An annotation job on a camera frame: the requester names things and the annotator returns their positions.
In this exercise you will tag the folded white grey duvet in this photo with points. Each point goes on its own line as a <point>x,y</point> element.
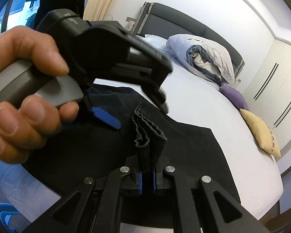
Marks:
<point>202,57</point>

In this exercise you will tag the white wardrobe doors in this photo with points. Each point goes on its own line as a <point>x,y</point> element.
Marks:
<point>269,94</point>

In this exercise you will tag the white flat pillow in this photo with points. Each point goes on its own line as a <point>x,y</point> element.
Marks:
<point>158,43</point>

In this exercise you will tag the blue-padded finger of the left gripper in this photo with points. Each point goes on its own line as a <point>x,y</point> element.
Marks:
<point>106,117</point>

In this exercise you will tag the grey upholstered headboard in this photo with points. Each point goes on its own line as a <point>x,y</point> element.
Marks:
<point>163,21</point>

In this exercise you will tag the person's left hand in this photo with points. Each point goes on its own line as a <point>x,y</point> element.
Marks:
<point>26,97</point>

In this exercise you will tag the blue plastic stool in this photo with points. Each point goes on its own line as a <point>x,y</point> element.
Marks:
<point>6,212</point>

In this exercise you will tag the purple cushion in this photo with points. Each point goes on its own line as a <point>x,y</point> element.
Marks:
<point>234,96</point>

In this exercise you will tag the yellow cushion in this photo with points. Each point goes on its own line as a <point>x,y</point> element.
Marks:
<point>262,133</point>

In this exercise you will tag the black denim pants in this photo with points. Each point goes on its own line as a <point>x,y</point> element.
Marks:
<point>86,165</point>

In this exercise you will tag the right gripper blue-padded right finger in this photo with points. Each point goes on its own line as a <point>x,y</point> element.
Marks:
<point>160,179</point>

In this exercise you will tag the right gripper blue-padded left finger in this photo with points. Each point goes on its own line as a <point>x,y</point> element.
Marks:
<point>135,173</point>

